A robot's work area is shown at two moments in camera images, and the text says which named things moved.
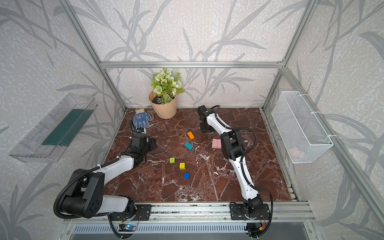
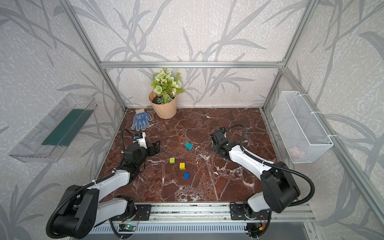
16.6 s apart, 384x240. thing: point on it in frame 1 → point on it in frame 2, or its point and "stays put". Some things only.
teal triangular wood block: x=188 y=145 stays put
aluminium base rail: x=202 y=213 stays put
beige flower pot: x=165 y=111 stays put
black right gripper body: x=202 y=112 → x=217 y=139
